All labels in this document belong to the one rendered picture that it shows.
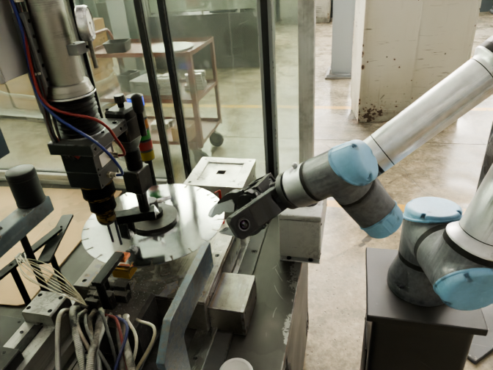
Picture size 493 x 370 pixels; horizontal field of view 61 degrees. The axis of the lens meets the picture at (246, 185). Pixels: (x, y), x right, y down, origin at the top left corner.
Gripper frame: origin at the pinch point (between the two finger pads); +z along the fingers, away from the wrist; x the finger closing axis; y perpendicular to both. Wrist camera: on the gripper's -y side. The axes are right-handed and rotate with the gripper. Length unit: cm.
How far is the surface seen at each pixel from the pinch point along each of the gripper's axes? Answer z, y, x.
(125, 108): -4.2, -6.5, 28.6
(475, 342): 3, 84, -114
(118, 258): 11.3, -16.2, 6.1
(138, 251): 13.6, -10.4, 4.1
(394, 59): 44, 316, -20
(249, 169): 16.2, 38.7, 0.5
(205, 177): 25.0, 30.0, 5.7
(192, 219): 10.3, 4.1, 2.1
